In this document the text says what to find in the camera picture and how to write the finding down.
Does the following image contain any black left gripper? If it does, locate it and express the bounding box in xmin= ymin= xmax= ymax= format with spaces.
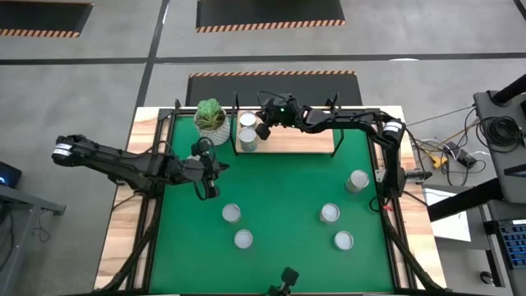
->
xmin=176 ymin=155 xmax=231 ymax=201

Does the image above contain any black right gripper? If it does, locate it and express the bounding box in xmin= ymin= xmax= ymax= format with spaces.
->
xmin=255 ymin=94 xmax=307 ymax=141

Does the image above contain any silver-lidded tin can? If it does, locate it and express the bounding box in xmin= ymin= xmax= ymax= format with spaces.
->
xmin=238 ymin=110 xmax=258 ymax=128
xmin=333 ymin=229 xmax=355 ymax=252
xmin=233 ymin=229 xmax=254 ymax=251
xmin=319 ymin=202 xmax=341 ymax=225
xmin=221 ymin=202 xmax=242 ymax=225
xmin=344 ymin=169 xmax=371 ymax=195

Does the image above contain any tin can green-yellow label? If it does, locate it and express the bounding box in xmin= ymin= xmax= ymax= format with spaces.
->
xmin=238 ymin=126 xmax=259 ymax=154

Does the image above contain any wooden board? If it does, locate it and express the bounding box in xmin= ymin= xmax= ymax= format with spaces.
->
xmin=229 ymin=92 xmax=346 ymax=160

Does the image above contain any potted succulent in white pot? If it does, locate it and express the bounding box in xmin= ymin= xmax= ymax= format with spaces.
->
xmin=193 ymin=97 xmax=232 ymax=147

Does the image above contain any black hazard-striped floor mat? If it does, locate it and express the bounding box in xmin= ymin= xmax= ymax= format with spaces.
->
xmin=0 ymin=0 xmax=95 ymax=39
xmin=195 ymin=0 xmax=346 ymax=34
xmin=184 ymin=69 xmax=363 ymax=107

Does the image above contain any green table mat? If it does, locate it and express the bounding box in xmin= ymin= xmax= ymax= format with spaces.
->
xmin=148 ymin=113 xmax=395 ymax=295

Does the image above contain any yellow plug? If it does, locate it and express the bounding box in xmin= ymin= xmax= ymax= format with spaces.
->
xmin=429 ymin=154 xmax=450 ymax=170

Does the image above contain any grey metal desk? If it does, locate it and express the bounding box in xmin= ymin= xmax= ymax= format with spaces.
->
xmin=0 ymin=184 xmax=67 ymax=296

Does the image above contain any black power adapter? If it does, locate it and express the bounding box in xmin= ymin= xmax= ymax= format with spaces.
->
xmin=445 ymin=141 xmax=480 ymax=169

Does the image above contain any black electronic device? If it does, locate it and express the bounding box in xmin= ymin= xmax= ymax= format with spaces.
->
xmin=0 ymin=161 xmax=23 ymax=189

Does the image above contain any black support beam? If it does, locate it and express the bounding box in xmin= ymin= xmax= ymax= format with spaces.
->
xmin=427 ymin=177 xmax=509 ymax=223

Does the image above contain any white paper sheet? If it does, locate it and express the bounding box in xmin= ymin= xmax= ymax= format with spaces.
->
xmin=422 ymin=189 xmax=473 ymax=243

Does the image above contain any grey equipment stand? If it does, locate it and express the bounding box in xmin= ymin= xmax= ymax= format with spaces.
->
xmin=472 ymin=88 xmax=526 ymax=206

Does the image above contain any black pole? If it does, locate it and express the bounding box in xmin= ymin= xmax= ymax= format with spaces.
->
xmin=491 ymin=73 xmax=526 ymax=104

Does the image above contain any backlit computer keyboard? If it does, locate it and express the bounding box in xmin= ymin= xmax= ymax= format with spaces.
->
xmin=497 ymin=220 xmax=526 ymax=271

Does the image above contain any black metal table frame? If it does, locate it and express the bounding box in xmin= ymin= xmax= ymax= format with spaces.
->
xmin=95 ymin=98 xmax=449 ymax=296

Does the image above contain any black camera on mount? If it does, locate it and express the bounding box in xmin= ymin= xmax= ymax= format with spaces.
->
xmin=267 ymin=266 xmax=301 ymax=296

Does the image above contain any coiled black cable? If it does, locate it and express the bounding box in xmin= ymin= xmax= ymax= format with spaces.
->
xmin=476 ymin=116 xmax=526 ymax=154

